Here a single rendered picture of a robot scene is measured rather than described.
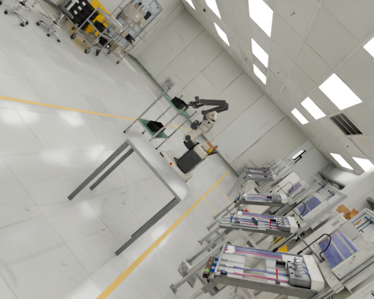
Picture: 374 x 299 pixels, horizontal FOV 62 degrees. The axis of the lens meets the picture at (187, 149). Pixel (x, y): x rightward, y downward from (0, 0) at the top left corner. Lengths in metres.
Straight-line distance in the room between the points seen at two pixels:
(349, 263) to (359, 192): 4.83
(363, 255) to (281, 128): 10.35
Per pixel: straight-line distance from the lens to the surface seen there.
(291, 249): 3.89
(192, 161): 5.26
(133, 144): 2.68
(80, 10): 8.87
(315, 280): 2.46
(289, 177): 8.45
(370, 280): 2.52
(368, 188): 7.22
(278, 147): 12.50
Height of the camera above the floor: 1.61
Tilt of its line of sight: 11 degrees down
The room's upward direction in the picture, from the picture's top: 48 degrees clockwise
